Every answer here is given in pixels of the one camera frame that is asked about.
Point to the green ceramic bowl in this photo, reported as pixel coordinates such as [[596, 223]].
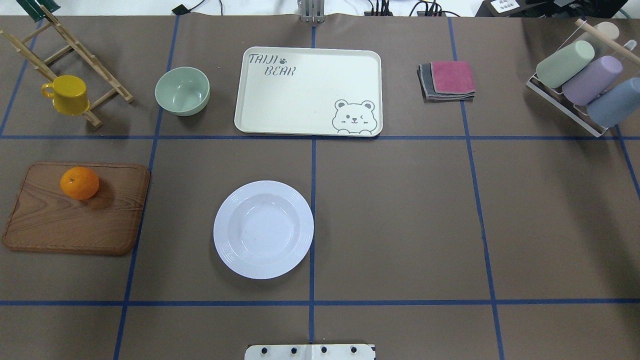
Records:
[[183, 91]]

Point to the green cup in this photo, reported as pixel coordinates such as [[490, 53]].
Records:
[[563, 64]]

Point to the blue cup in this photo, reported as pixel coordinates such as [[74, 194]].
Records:
[[615, 105]]

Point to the wooden cutting board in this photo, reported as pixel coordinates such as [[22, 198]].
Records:
[[44, 219]]

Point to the grey metal mount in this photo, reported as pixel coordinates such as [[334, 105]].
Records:
[[312, 11]]

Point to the purple cup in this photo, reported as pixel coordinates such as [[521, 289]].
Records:
[[593, 80]]

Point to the grey folded cloth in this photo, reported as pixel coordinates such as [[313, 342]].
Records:
[[425, 77]]

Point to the white bracket plate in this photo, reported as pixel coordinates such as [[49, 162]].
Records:
[[340, 351]]

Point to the orange fruit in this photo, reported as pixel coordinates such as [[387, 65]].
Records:
[[80, 183]]

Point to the white round plate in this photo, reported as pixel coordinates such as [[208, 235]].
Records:
[[263, 229]]

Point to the white wire cup rack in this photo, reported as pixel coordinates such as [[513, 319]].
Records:
[[624, 49]]

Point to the pink folded cloth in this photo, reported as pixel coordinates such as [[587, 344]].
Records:
[[452, 77]]

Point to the wooden drying rack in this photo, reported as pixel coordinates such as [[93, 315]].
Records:
[[44, 9]]

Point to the yellow mug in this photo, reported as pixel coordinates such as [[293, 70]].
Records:
[[68, 94]]

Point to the cream bear tray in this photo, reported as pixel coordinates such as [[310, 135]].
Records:
[[310, 91]]

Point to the beige cup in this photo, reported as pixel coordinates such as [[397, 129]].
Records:
[[608, 29]]

